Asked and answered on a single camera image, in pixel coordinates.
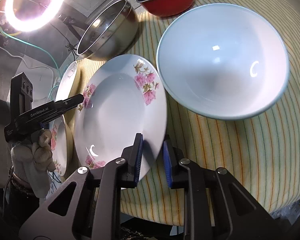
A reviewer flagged floral white plate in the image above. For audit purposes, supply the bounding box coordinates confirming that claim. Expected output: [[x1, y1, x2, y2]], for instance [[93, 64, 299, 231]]
[[74, 54, 167, 178]]

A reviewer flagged ring light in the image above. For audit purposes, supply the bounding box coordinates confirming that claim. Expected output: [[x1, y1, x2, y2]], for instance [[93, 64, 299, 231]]
[[4, 0, 64, 32]]

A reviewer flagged left gloved hand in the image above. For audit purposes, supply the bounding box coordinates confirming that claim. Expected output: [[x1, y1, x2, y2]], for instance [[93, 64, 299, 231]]
[[11, 129, 56, 199]]

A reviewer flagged stainless steel bowl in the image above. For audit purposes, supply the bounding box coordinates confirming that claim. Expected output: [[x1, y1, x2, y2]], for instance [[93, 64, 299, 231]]
[[77, 0, 139, 61]]

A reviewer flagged teal cable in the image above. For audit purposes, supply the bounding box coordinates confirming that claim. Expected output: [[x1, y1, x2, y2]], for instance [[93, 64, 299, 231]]
[[0, 27, 63, 100]]

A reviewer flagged large white bowl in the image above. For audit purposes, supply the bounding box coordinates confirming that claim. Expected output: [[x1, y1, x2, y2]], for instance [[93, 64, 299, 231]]
[[156, 3, 289, 120]]

